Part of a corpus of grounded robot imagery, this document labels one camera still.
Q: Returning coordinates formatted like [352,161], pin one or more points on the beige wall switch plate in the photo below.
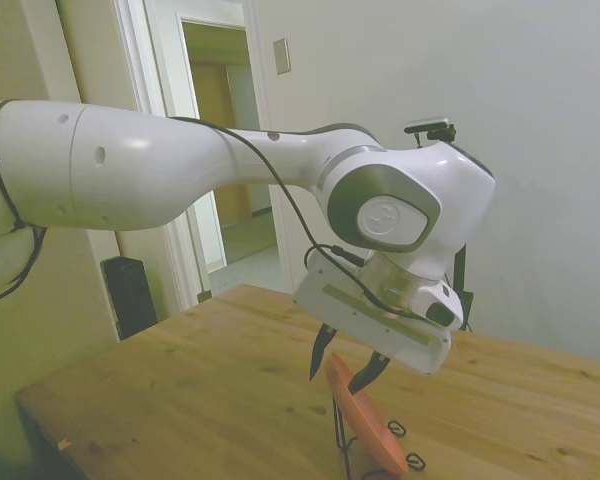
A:
[281,56]

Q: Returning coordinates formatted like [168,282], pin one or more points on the orange plate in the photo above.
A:
[365,415]

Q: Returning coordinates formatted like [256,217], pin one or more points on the brown wooden door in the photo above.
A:
[211,105]

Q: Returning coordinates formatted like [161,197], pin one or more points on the black camera on stand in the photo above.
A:
[430,126]

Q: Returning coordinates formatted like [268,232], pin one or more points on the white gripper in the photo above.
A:
[340,310]

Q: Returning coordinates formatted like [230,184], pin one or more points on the black tripod stand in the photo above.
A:
[460,272]

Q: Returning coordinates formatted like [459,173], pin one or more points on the white door frame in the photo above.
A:
[152,55]

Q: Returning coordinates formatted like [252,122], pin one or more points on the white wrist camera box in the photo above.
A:
[442,307]

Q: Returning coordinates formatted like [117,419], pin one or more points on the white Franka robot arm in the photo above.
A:
[145,170]

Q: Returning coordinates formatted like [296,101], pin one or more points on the black tower box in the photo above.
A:
[130,295]

